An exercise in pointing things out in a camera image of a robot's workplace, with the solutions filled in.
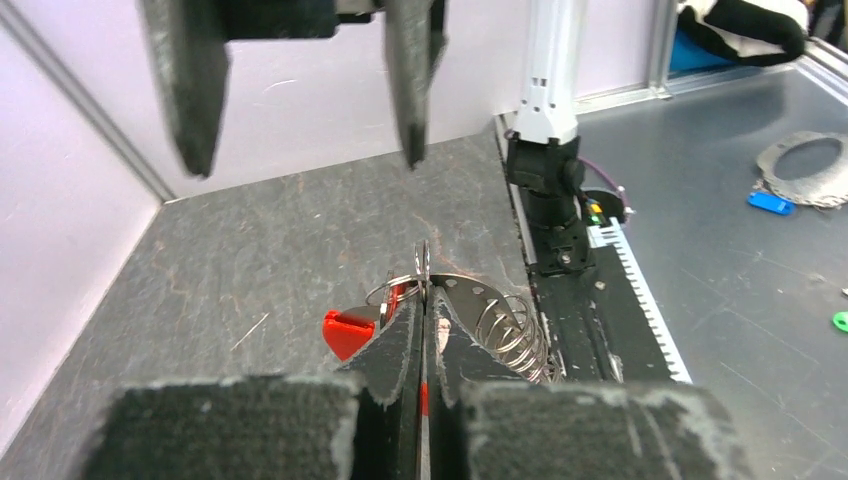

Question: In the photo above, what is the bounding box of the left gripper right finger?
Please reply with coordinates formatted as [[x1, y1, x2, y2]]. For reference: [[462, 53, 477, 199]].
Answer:
[[424, 292, 530, 479]]

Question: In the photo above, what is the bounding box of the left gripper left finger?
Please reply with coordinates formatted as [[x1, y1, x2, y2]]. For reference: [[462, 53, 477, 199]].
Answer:
[[341, 300, 424, 479]]

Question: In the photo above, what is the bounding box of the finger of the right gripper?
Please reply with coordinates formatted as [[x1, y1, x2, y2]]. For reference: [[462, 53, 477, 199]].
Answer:
[[384, 0, 447, 169], [140, 0, 230, 178]]

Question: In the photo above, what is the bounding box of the metal key organizer red handle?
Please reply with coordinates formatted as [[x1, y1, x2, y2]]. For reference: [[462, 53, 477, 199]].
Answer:
[[322, 240, 565, 383]]

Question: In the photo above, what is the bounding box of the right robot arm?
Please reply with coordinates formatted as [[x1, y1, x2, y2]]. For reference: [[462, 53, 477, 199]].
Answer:
[[141, 1, 586, 226]]

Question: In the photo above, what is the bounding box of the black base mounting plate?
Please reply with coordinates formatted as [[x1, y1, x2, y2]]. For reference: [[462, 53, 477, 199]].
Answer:
[[513, 189, 676, 382]]

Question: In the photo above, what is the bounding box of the blue key tag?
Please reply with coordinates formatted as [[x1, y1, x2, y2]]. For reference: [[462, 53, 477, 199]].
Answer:
[[747, 192, 796, 216]]

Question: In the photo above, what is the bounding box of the green key tag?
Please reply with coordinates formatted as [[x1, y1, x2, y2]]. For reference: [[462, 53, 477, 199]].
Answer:
[[832, 311, 848, 333]]

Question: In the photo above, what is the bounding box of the white toothed cable duct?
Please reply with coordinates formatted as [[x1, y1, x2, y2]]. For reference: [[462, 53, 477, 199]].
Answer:
[[587, 218, 692, 384]]

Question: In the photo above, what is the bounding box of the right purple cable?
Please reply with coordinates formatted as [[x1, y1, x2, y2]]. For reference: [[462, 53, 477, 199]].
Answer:
[[582, 155, 634, 220]]

